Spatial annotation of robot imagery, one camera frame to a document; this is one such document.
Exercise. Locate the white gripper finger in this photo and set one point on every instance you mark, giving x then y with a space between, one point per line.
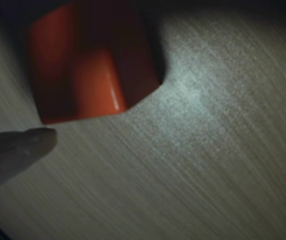
13 152

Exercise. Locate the orange cube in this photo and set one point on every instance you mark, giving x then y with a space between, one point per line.
92 85

